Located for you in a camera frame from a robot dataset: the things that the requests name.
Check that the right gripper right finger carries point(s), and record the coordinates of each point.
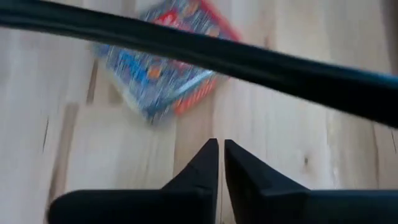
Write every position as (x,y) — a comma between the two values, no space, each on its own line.
(295,208)

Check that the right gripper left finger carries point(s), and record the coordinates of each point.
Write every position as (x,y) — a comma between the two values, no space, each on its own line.
(140,208)

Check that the blue plastic wrap box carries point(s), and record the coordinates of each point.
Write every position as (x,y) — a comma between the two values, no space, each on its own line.
(155,81)

